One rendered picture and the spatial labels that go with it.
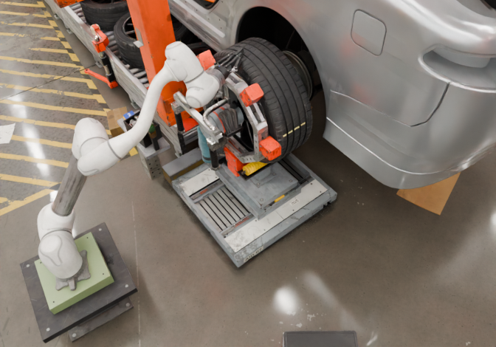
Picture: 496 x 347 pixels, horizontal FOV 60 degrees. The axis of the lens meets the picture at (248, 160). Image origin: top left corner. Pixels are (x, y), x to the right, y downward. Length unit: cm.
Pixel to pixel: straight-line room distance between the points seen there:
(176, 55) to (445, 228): 205
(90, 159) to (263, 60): 92
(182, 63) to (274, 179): 123
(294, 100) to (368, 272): 119
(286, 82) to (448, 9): 82
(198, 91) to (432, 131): 96
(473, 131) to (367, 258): 122
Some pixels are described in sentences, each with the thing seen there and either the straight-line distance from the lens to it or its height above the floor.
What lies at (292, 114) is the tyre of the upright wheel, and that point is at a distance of 214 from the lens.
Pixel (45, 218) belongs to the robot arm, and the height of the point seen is 63.
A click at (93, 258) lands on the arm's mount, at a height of 37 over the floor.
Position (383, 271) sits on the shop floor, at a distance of 281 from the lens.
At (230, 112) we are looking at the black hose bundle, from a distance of 207.
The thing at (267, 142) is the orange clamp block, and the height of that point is 89.
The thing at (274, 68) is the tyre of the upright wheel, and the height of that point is 115.
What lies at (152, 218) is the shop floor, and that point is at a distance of 304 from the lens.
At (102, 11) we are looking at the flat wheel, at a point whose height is 48.
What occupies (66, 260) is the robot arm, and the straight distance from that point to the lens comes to 236.
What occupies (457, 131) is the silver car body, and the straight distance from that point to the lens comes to 188.
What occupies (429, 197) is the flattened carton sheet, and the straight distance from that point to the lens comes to 319.
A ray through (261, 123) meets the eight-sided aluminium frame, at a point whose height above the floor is 98.
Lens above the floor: 244
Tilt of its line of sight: 49 degrees down
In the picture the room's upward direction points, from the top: 4 degrees counter-clockwise
